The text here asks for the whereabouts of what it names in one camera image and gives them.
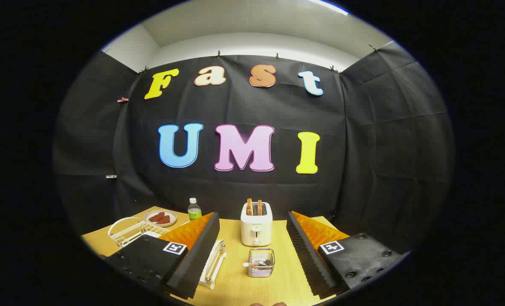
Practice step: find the pink cloth clip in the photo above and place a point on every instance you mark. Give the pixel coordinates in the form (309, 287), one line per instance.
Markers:
(122, 100)

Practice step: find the white toaster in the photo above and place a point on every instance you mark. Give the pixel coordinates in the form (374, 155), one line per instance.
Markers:
(256, 227)

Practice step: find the black backdrop cloth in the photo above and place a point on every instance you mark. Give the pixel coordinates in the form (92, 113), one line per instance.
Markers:
(244, 106)

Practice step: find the red meat slice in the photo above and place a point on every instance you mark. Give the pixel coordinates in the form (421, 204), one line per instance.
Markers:
(156, 216)
(164, 220)

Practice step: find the green label drink bottle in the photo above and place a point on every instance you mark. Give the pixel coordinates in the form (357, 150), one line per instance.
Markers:
(194, 211)

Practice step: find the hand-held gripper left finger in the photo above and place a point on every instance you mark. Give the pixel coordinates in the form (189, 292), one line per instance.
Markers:
(195, 259)

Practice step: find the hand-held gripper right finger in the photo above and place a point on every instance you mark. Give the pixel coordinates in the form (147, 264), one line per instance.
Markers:
(309, 259)

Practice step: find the small grey saucer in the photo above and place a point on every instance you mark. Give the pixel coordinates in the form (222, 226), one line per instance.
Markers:
(170, 216)

